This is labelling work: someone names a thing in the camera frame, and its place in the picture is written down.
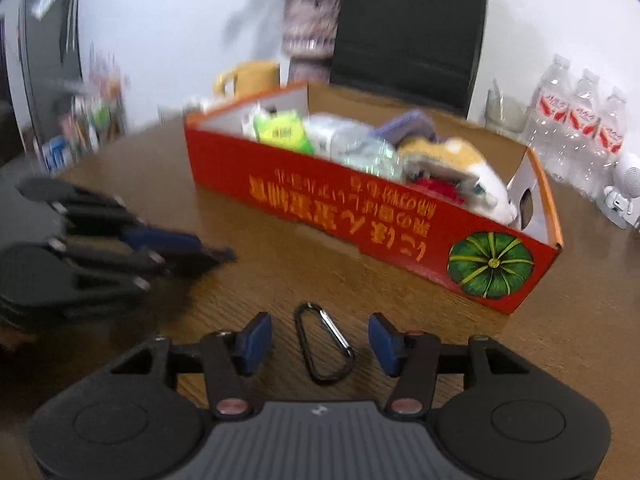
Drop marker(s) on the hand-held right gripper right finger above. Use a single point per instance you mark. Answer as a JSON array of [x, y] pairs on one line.
[[385, 345]]

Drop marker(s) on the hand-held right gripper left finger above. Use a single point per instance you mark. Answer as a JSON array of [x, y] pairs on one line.
[[255, 342]]

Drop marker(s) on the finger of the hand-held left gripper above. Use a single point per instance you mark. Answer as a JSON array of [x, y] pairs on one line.
[[200, 259], [160, 241]]

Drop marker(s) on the black carabiner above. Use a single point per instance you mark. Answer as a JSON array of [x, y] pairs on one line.
[[335, 331]]

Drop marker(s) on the red cardboard box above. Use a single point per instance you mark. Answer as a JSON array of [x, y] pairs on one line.
[[350, 215]]

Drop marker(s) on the green tissue pack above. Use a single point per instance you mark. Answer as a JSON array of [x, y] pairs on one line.
[[282, 130]]

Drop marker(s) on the clear plastic packet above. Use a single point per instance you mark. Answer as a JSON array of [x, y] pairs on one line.
[[367, 155]]

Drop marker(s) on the purple towel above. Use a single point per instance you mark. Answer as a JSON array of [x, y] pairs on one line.
[[405, 125]]

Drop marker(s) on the colourful clutter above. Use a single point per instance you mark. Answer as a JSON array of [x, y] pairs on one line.
[[85, 120]]

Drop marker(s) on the yellow mug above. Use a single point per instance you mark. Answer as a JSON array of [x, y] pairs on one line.
[[252, 77]]

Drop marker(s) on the yellow white plush toy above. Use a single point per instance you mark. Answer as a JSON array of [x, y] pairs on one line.
[[450, 155]]

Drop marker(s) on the black cabinet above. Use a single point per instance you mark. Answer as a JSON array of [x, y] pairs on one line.
[[45, 45]]

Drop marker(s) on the purple mottled vase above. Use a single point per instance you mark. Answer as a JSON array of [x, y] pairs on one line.
[[310, 30]]

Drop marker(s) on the clear glass cup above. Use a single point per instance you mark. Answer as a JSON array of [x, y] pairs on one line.
[[505, 107]]

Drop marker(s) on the clear water bottle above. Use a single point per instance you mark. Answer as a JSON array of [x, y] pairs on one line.
[[547, 120], [607, 145], [580, 130]]

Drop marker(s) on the white robot toy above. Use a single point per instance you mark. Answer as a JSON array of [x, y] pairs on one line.
[[625, 190]]

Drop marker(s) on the black chair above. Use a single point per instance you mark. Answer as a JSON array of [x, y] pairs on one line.
[[407, 25]]

